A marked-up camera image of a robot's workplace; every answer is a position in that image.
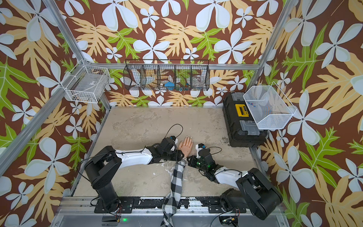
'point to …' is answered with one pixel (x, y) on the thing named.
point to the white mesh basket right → (270, 108)
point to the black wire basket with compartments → (166, 74)
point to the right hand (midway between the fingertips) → (184, 158)
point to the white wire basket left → (87, 83)
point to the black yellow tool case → (240, 125)
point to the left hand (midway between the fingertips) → (182, 153)
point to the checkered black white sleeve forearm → (169, 205)
